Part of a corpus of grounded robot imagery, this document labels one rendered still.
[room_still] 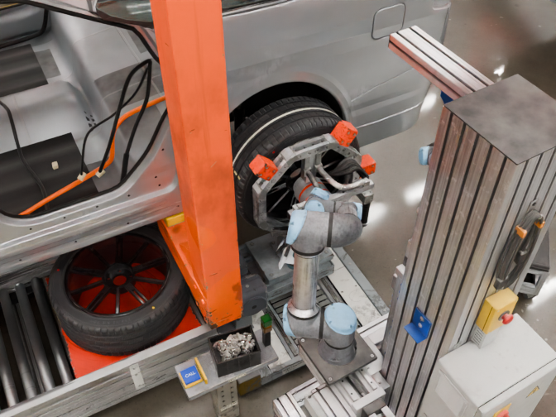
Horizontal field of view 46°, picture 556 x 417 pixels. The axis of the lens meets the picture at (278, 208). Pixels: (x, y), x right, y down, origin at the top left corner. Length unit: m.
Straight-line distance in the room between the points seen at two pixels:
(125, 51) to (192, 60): 1.75
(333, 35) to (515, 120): 1.39
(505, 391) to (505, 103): 0.88
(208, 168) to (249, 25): 0.69
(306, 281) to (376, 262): 1.67
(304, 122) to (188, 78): 1.01
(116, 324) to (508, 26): 4.32
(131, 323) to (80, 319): 0.24
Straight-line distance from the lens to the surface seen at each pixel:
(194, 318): 3.30
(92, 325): 3.09
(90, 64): 3.66
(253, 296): 3.20
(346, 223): 2.10
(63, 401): 3.13
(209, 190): 2.29
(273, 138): 2.83
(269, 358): 2.95
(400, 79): 3.28
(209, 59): 1.97
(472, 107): 1.65
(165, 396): 3.41
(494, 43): 5.84
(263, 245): 3.61
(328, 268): 3.61
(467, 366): 2.12
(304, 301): 2.29
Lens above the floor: 3.01
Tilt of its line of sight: 47 degrees down
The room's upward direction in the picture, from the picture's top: straight up
